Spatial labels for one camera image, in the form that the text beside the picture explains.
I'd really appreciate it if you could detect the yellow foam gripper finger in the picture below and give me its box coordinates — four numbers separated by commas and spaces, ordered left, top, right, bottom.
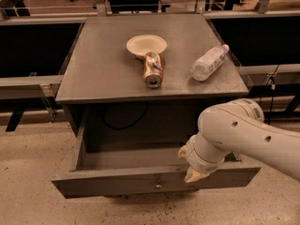
185, 167, 208, 183
178, 145, 187, 158

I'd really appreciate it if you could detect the white paper bowl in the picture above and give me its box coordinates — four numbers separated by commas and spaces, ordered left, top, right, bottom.
127, 35, 167, 59

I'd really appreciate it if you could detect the crushed golden soda can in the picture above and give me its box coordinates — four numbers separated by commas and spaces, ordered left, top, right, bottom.
142, 52, 164, 88

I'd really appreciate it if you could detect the black cable behind cabinet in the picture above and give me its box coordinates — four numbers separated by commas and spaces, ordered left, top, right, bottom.
101, 101, 150, 131

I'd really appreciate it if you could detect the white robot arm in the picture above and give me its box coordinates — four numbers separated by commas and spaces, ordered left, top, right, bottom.
178, 98, 300, 183

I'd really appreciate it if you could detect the clear plastic water bottle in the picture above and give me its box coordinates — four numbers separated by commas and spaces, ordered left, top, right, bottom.
190, 44, 230, 82

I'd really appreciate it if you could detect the metal railing frame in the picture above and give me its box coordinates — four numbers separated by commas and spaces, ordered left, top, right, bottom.
0, 0, 300, 133

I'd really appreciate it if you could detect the grey top drawer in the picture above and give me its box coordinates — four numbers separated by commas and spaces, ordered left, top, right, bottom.
52, 105, 261, 198

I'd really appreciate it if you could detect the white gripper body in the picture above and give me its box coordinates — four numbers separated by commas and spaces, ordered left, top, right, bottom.
186, 134, 230, 173

